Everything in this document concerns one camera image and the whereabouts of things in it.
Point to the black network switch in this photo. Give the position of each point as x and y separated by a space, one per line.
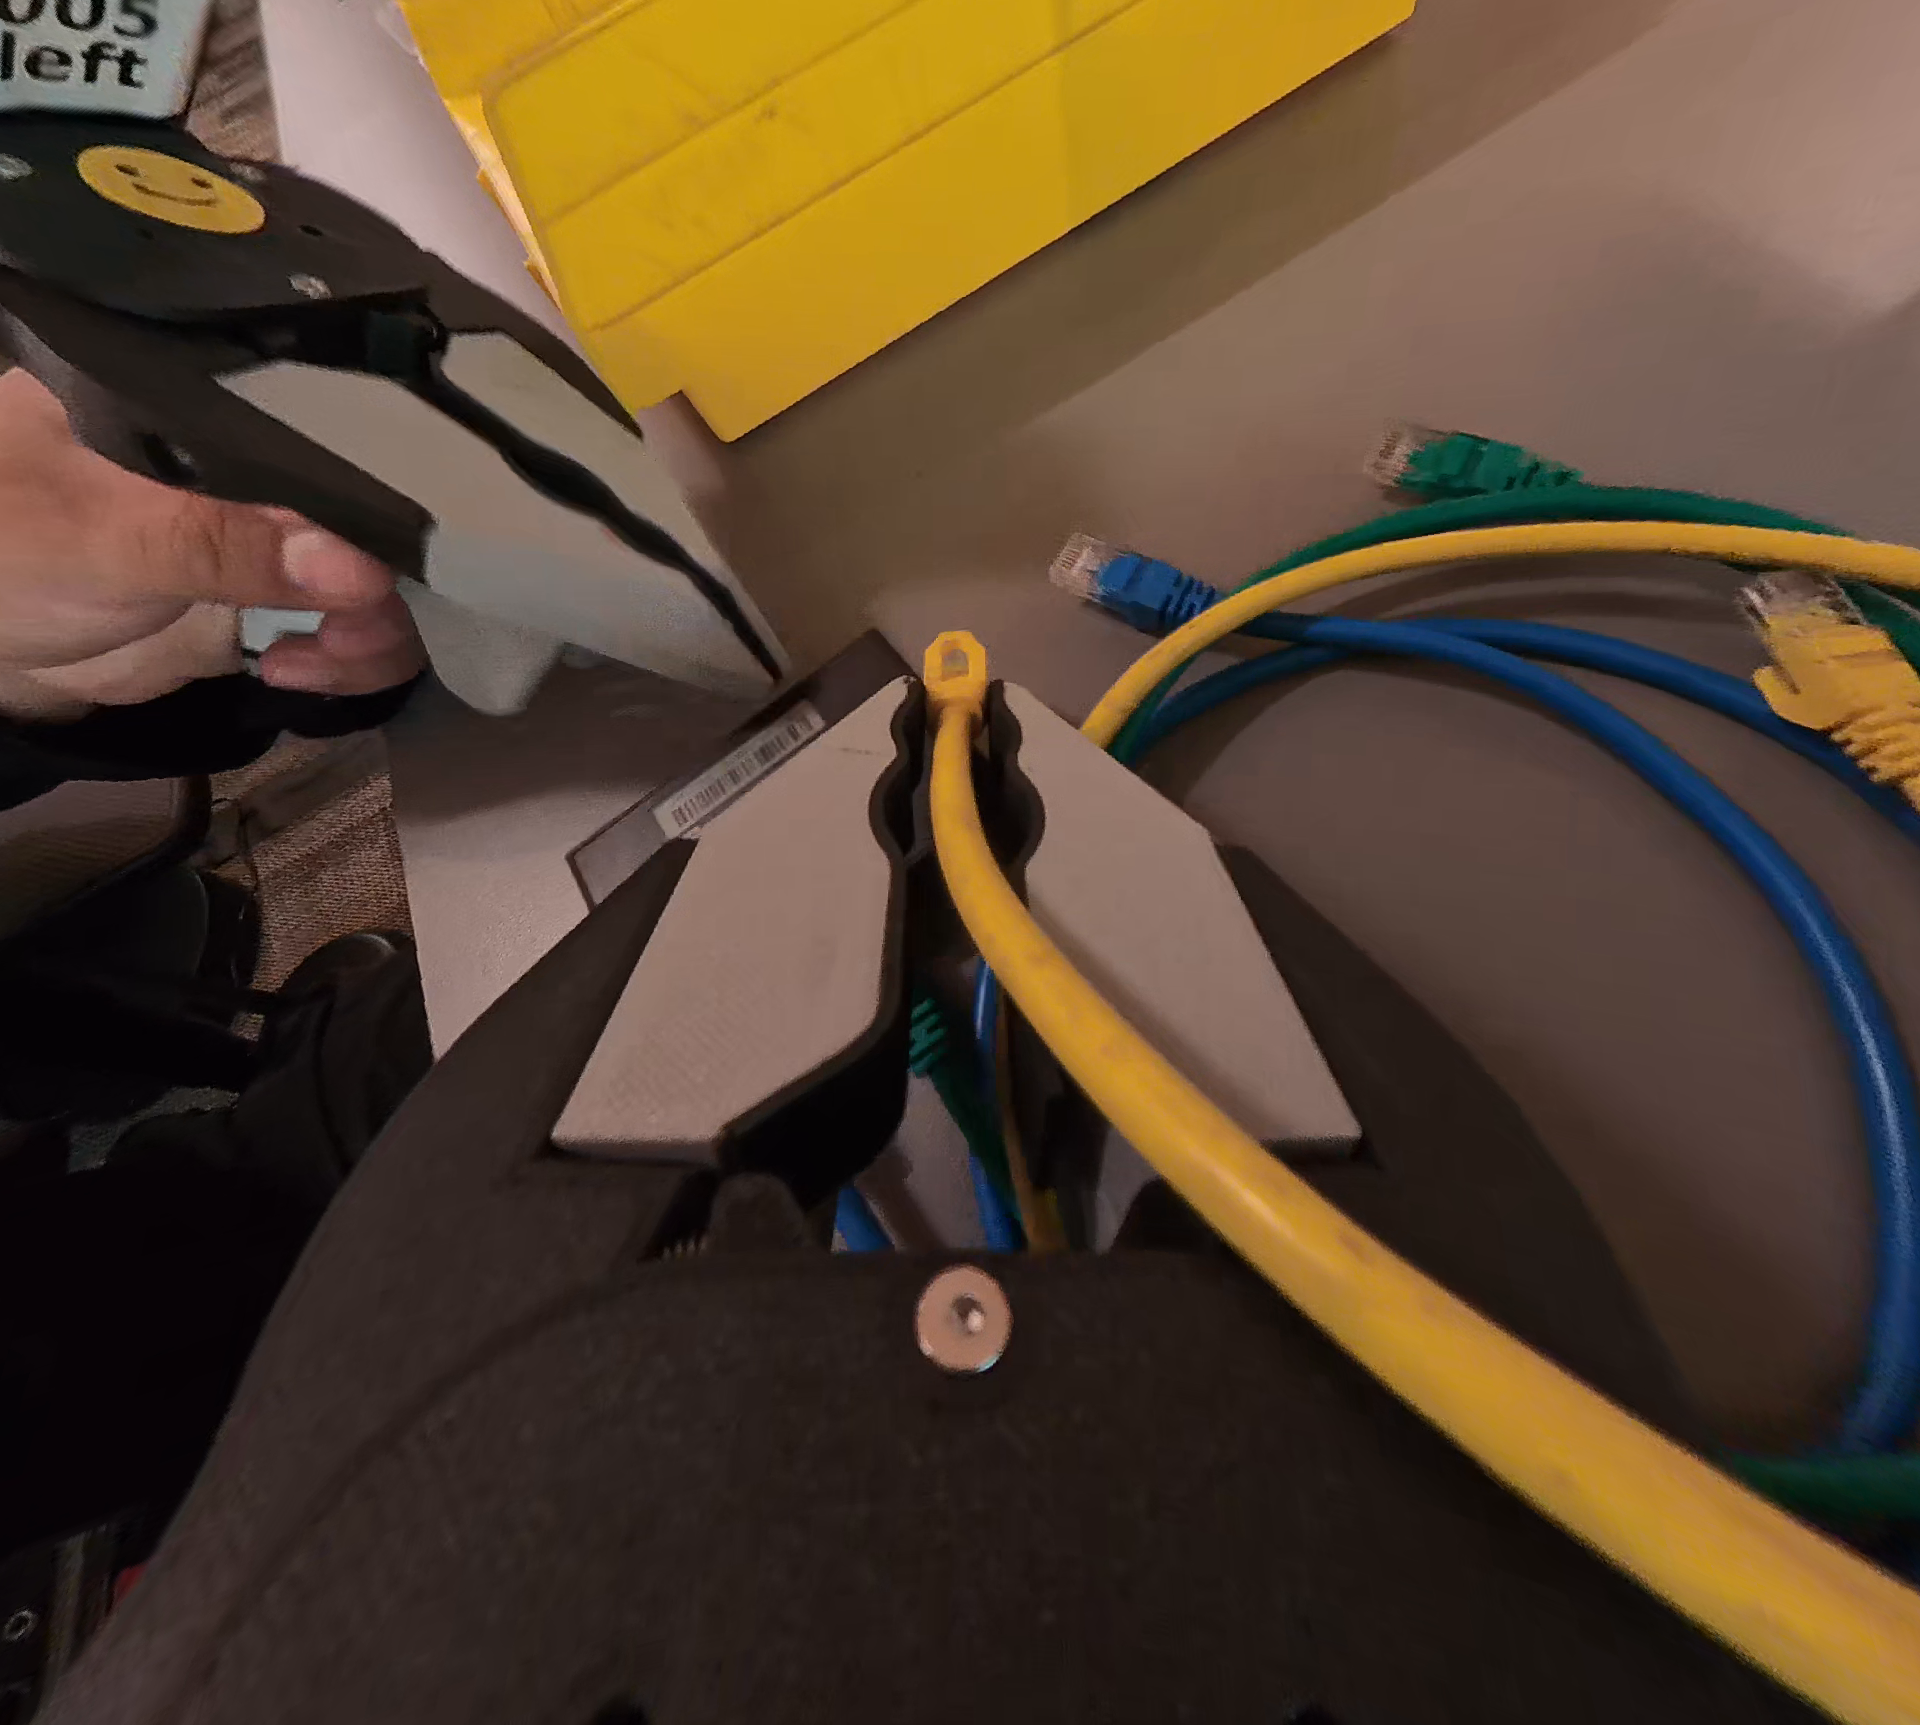
620 857

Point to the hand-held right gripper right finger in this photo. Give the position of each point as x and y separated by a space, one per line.
1186 945

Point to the person's dark clothed body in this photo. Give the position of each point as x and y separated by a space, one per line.
149 1230

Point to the yellow plastic bin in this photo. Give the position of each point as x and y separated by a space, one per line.
901 105

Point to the person's left hand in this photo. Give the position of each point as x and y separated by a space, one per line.
134 555

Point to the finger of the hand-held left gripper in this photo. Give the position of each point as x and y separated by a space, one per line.
557 402
493 510

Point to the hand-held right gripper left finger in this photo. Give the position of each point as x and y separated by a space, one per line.
750 974

